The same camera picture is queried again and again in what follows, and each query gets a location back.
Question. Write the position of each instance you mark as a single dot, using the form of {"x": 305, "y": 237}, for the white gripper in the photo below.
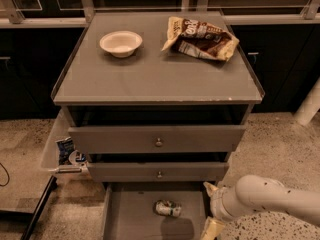
{"x": 216, "y": 200}

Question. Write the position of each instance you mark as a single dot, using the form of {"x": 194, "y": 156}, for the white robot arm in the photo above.
{"x": 271, "y": 191}

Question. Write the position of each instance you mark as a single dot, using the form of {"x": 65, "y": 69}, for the grey middle drawer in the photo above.
{"x": 147, "y": 172}

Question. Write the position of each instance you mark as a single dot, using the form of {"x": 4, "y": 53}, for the grey drawer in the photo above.
{"x": 141, "y": 139}
{"x": 130, "y": 211}
{"x": 147, "y": 172}

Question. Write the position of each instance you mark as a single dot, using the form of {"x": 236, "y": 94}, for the round middle drawer knob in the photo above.
{"x": 159, "y": 175}

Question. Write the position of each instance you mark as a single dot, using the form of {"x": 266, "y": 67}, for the round drawer knob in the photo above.
{"x": 159, "y": 142}
{"x": 159, "y": 175}

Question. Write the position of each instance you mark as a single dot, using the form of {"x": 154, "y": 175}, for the round top drawer knob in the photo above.
{"x": 159, "y": 142}

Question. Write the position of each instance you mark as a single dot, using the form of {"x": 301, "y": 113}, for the grey bottom drawer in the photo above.
{"x": 130, "y": 211}

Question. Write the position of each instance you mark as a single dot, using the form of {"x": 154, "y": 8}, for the grey drawer cabinet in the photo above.
{"x": 152, "y": 87}

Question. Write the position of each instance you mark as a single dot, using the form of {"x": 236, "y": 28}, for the grey top drawer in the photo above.
{"x": 141, "y": 139}

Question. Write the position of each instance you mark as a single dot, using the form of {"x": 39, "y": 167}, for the blue snack packet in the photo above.
{"x": 68, "y": 154}

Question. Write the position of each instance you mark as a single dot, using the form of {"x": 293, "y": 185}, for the black floor bar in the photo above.
{"x": 51, "y": 185}

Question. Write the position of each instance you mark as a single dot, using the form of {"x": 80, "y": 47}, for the clear plastic bin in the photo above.
{"x": 50, "y": 153}

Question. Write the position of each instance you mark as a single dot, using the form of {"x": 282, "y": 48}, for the brown white chip bag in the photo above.
{"x": 199, "y": 39}

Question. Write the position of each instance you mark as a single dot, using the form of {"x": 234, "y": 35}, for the white paper bowl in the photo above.
{"x": 121, "y": 44}

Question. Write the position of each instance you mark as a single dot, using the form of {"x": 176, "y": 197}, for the white metal railing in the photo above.
{"x": 235, "y": 12}

